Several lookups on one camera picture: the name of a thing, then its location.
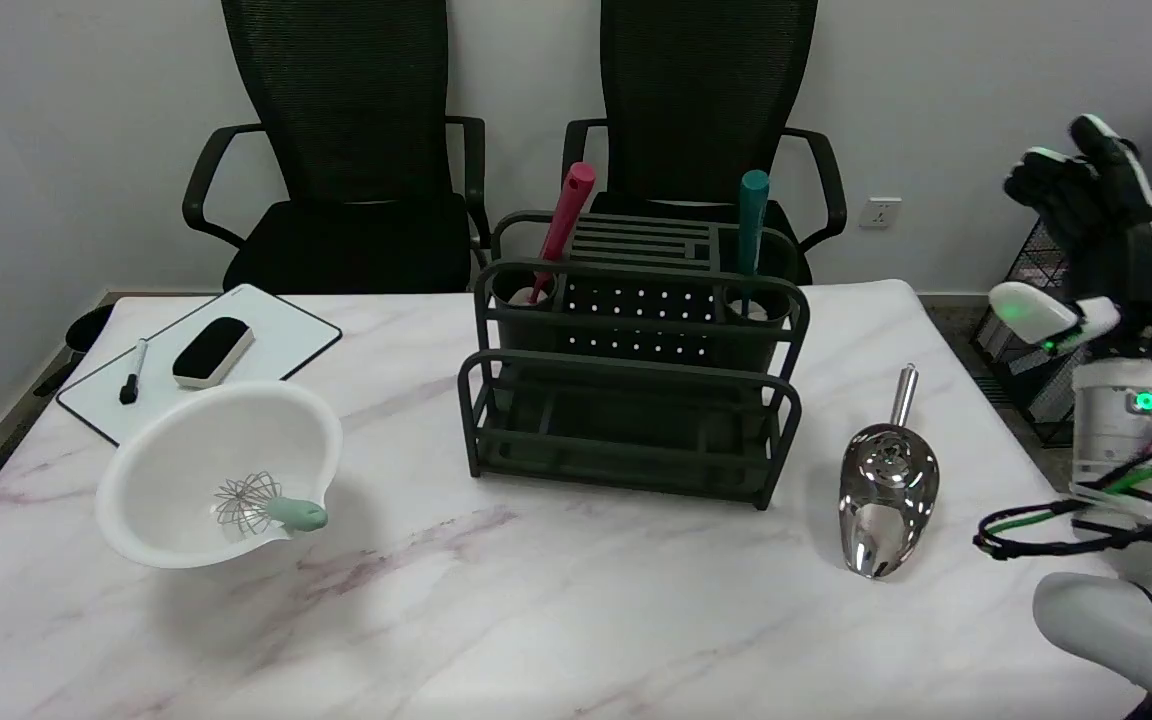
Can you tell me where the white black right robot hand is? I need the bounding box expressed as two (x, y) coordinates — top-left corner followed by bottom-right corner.
(988, 113), (1152, 359)

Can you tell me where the teal sponge bottle brush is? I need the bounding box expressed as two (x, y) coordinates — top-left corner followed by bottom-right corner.
(735, 169), (773, 322)

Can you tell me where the red sponge bottle brush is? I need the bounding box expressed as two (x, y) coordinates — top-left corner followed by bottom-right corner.
(526, 162), (597, 306)

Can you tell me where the shiny metal scoop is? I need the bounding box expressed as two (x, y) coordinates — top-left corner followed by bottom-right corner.
(838, 364), (941, 580)

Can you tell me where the black mesh office chair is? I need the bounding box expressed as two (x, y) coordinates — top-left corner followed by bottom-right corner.
(563, 0), (848, 287)
(182, 0), (492, 295)

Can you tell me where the dark green dish rack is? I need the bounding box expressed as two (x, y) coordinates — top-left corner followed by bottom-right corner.
(457, 210), (811, 512)

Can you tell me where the small whiteboard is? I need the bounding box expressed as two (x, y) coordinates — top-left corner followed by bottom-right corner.
(56, 283), (343, 447)

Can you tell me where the black whiteboard eraser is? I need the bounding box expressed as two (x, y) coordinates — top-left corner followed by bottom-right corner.
(172, 317), (256, 390)

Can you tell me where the white plastic bowl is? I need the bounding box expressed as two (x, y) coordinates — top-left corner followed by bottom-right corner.
(95, 379), (344, 571)

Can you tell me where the black marker pen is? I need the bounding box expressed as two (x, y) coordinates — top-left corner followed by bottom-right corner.
(119, 338), (150, 406)

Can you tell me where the black chair base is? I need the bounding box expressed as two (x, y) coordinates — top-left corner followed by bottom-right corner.
(64, 304), (117, 354)

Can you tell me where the black wire book rack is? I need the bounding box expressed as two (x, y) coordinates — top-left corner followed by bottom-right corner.
(970, 208), (1152, 448)

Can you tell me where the green robot cable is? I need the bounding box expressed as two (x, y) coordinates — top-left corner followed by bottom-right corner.
(991, 438), (1152, 533)

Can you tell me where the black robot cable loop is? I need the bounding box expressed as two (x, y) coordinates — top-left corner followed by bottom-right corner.
(973, 498), (1152, 563)

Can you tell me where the whisk with mint handle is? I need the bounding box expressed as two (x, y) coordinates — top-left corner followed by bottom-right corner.
(213, 472), (330, 537)

